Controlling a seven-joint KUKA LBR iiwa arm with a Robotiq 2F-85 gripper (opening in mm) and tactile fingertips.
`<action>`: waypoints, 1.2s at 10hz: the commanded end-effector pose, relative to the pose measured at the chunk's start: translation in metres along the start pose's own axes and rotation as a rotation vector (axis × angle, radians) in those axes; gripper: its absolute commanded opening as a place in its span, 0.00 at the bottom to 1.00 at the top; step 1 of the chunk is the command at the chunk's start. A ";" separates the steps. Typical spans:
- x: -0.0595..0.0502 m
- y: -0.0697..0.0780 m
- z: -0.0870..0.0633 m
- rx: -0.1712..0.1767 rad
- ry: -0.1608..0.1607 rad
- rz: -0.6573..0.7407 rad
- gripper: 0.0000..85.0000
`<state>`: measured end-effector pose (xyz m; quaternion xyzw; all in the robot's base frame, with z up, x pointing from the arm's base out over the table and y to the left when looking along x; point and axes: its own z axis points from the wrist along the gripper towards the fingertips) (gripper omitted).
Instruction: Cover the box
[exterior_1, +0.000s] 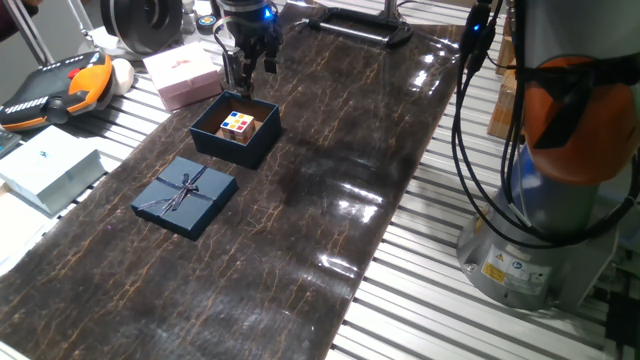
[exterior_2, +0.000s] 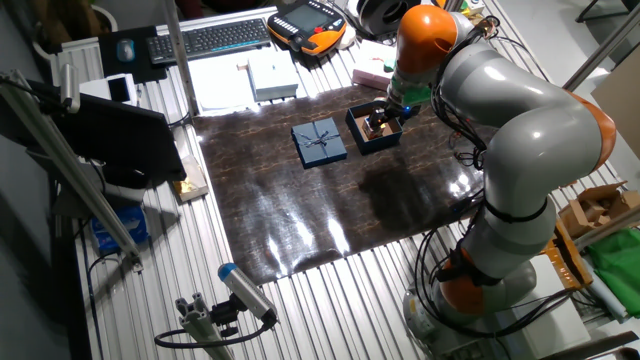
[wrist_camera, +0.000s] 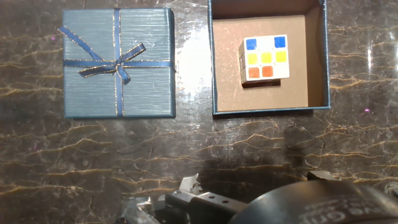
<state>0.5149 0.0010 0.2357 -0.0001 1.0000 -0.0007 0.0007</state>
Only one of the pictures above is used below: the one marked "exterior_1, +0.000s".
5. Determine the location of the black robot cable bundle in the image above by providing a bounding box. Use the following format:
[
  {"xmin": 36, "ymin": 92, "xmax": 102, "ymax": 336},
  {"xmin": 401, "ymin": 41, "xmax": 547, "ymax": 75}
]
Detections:
[{"xmin": 451, "ymin": 0, "xmax": 640, "ymax": 251}]

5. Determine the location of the pink gift box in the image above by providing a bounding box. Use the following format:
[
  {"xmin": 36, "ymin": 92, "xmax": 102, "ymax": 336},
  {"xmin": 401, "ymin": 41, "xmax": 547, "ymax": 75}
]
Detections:
[{"xmin": 142, "ymin": 42, "xmax": 224, "ymax": 112}]

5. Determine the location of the colourful puzzle cube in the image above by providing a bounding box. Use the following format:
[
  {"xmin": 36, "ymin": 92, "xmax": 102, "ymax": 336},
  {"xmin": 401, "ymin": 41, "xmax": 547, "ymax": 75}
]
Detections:
[{"xmin": 219, "ymin": 110, "xmax": 256, "ymax": 145}]

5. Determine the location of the black computer keyboard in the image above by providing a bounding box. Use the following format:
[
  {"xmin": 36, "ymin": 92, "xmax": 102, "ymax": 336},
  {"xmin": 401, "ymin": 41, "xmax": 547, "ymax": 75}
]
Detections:
[{"xmin": 0, "ymin": 128, "xmax": 22, "ymax": 159}]

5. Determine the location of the dark marble pattern mat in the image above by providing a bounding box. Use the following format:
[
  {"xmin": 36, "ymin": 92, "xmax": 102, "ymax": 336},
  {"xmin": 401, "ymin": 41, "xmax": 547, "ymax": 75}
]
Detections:
[{"xmin": 0, "ymin": 4, "xmax": 464, "ymax": 360}]

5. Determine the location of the blue box lid with ribbon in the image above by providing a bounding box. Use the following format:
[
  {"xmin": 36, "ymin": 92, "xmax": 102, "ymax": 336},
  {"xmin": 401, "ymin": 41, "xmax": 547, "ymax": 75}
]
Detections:
[{"xmin": 130, "ymin": 155, "xmax": 240, "ymax": 242}]

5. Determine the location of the thin white metal rod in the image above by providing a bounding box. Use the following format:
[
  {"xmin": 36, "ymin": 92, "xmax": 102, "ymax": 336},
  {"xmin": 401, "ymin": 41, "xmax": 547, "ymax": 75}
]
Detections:
[{"xmin": 67, "ymin": 0, "xmax": 97, "ymax": 49}]

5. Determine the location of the aluminium frame post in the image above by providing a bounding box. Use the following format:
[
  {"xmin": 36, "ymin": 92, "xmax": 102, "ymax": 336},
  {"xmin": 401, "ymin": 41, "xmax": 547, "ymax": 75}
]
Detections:
[{"xmin": 2, "ymin": 0, "xmax": 54, "ymax": 66}]

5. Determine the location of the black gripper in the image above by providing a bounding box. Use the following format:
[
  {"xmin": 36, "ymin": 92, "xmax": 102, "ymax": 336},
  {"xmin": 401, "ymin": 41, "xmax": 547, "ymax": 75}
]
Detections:
[{"xmin": 218, "ymin": 0, "xmax": 284, "ymax": 99}]

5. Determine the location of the white box with blue logo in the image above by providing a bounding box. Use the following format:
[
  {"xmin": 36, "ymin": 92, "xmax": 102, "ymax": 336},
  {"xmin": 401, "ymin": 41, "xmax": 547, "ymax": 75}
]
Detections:
[{"xmin": 0, "ymin": 124, "xmax": 107, "ymax": 216}]

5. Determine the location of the black stand with metal post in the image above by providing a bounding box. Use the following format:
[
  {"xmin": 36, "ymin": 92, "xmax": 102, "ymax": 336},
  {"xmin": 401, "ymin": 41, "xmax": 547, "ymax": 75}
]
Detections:
[{"xmin": 299, "ymin": 0, "xmax": 414, "ymax": 49}]

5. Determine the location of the open dark blue box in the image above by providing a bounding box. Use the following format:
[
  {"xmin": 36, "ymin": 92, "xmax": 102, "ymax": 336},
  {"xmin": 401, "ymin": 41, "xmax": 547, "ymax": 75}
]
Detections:
[{"xmin": 189, "ymin": 90, "xmax": 282, "ymax": 170}]

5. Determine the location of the open brown cardboard box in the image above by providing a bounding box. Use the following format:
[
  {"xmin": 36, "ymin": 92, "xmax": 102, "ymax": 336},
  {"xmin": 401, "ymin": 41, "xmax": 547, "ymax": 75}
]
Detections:
[{"xmin": 487, "ymin": 14, "xmax": 519, "ymax": 142}]

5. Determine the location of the white paper sheet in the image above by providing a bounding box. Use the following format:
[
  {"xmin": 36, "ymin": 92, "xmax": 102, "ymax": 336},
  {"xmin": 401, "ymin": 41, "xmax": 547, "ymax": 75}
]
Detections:
[{"xmin": 0, "ymin": 192, "xmax": 59, "ymax": 276}]

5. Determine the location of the black and orange teach pendant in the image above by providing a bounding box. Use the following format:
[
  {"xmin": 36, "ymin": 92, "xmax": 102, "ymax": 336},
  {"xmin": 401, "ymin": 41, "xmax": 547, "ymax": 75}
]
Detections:
[{"xmin": 0, "ymin": 50, "xmax": 114, "ymax": 132}]

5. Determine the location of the black filament spool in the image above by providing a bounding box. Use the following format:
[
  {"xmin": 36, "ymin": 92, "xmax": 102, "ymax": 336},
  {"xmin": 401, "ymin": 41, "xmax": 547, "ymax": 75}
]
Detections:
[{"xmin": 99, "ymin": 0, "xmax": 184, "ymax": 55}]

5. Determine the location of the white rounded object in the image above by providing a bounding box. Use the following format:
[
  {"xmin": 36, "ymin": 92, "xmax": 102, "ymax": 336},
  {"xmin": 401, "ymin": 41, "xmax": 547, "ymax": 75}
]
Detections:
[{"xmin": 110, "ymin": 58, "xmax": 136, "ymax": 96}]

